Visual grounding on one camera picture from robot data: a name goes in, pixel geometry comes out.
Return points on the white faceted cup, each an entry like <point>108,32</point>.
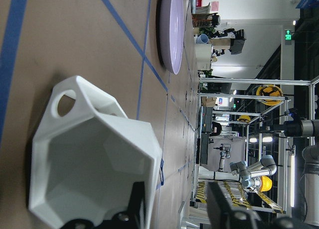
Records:
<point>86,156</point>

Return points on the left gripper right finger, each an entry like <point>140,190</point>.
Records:
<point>223,215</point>

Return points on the lavender plate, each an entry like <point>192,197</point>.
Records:
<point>170,33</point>

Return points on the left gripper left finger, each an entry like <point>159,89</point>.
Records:
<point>133,218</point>

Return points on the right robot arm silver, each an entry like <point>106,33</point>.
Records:
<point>302,128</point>

